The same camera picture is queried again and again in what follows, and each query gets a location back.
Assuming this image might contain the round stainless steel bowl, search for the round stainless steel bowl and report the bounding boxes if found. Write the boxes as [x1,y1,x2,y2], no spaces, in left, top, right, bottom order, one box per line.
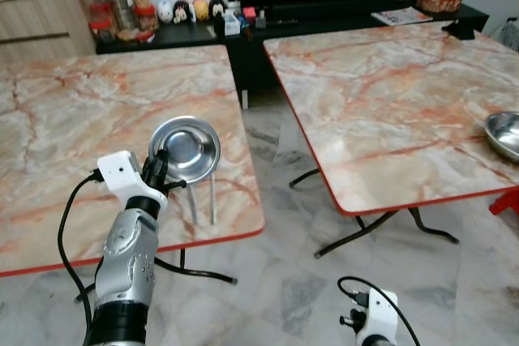
[485,111,519,162]
[148,116,221,186]

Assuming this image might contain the silver metal cutlery piece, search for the silver metal cutlery piece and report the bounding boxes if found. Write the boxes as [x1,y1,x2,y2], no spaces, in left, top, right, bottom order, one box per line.
[187,184,199,226]
[208,173,217,226]

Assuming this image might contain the red plastic stool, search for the red plastic stool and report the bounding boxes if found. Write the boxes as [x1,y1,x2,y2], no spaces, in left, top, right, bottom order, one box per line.
[489,186,519,217]

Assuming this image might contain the small red-lidded snack jar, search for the small red-lidded snack jar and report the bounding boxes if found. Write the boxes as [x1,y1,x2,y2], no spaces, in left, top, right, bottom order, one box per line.
[89,19,116,45]
[135,6,160,33]

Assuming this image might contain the white round doll figure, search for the white round doll figure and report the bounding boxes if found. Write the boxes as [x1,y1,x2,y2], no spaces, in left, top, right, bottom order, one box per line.
[156,0,174,24]

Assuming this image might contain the black and white doll figure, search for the black and white doll figure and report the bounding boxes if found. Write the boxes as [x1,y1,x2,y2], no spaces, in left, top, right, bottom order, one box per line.
[173,0,193,24]

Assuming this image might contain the white and blue small box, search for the white and blue small box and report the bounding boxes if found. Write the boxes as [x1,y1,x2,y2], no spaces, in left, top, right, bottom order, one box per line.
[223,11,243,37]

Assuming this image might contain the yellow round doll figure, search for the yellow round doll figure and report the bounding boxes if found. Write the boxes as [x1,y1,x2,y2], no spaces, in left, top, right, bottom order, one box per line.
[192,0,211,23]

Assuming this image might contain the large red-lidded snack jar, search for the large red-lidded snack jar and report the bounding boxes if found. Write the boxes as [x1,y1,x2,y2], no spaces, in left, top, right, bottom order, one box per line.
[105,0,139,37]

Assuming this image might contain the black round doll figure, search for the black round doll figure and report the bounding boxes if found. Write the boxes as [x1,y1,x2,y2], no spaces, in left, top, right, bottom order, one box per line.
[208,0,229,22]

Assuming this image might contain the clear red-lidded plastic jar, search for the clear red-lidded plastic jar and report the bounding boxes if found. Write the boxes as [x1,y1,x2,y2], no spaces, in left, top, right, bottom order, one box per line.
[79,0,105,23]

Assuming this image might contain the light wooden cabinet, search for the light wooden cabinet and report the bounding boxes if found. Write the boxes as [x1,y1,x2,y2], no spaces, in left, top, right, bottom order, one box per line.
[0,0,99,65]

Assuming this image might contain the grey patterned chair back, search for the grey patterned chair back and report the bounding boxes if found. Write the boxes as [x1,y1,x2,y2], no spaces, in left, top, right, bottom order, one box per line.
[496,20,519,52]

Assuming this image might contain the colourful magazine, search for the colourful magazine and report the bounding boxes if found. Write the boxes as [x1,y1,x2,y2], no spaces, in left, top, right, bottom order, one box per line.
[371,7,435,28]

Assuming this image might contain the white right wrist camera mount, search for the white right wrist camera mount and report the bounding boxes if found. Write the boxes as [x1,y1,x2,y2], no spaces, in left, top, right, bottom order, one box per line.
[362,288,399,342]

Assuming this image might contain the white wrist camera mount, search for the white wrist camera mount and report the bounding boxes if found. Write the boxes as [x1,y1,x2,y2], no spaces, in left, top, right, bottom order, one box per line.
[97,152,168,206]
[362,288,399,342]

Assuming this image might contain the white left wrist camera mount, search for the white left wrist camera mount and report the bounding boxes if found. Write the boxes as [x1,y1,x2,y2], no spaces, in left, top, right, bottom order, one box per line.
[97,152,168,206]

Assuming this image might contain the black folding table leg frame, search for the black folding table leg frame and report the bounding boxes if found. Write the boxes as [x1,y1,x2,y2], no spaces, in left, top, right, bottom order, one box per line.
[77,247,239,303]
[290,168,460,260]

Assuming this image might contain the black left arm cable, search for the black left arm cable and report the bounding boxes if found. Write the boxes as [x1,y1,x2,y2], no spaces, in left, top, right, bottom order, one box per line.
[57,169,107,346]

